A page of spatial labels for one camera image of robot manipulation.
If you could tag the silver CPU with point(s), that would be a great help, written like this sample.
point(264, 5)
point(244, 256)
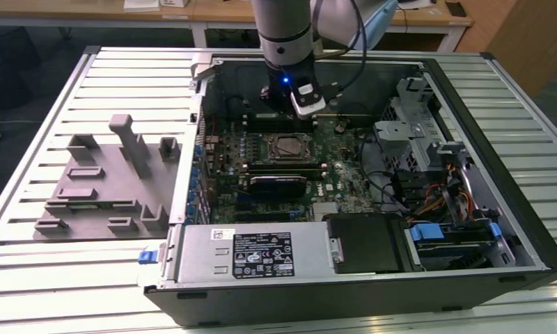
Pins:
point(291, 147)

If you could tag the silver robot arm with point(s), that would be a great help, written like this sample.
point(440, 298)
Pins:
point(283, 28)

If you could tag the CPU socket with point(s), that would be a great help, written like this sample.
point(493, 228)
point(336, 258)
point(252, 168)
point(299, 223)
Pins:
point(268, 161)

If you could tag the coin cell battery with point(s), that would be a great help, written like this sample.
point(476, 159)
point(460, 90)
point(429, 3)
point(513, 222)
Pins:
point(339, 127)

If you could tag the blue card retention clip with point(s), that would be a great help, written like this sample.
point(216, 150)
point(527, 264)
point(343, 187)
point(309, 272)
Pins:
point(197, 150)
point(195, 172)
point(196, 182)
point(192, 199)
point(192, 211)

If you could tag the metal drive cage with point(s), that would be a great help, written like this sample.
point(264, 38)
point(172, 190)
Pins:
point(399, 130)

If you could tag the black graphics card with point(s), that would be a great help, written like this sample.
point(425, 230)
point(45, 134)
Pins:
point(279, 188)

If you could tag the small white box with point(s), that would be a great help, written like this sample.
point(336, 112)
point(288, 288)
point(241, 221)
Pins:
point(173, 2)

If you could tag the green motherboard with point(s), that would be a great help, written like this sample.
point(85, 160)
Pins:
point(348, 188)

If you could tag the silver chipset heatsink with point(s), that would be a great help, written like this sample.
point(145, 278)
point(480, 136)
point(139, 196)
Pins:
point(327, 208)

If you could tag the blue expansion slot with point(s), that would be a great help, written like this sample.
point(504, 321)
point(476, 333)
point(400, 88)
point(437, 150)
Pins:
point(296, 213)

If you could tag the black phone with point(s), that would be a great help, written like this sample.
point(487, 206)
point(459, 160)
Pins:
point(456, 8)

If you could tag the gray parts rack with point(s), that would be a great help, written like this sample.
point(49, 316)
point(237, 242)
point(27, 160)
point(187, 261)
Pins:
point(120, 208)

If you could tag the black plastic shroud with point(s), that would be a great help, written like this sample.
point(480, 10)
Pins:
point(361, 243)

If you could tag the wooden desk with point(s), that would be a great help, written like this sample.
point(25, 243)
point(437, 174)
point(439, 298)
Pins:
point(51, 15)

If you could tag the silver power supply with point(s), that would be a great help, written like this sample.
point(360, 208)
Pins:
point(204, 257)

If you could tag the green RAM stick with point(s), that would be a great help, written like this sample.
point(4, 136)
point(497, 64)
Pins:
point(92, 206)

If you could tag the blue disk carrier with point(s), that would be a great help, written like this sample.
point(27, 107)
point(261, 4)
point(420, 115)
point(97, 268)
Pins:
point(427, 232)

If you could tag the wooden cabinet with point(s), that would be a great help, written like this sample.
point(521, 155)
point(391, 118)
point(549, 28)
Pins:
point(529, 41)

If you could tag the blue case latch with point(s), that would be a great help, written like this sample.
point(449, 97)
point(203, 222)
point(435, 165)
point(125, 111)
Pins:
point(148, 256)

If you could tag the blue bay latch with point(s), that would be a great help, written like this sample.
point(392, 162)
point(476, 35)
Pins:
point(495, 231)

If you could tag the black PC case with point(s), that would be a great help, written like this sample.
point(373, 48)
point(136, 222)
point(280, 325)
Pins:
point(307, 306)

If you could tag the black-faced wrist camera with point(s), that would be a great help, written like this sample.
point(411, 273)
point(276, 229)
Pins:
point(308, 101)

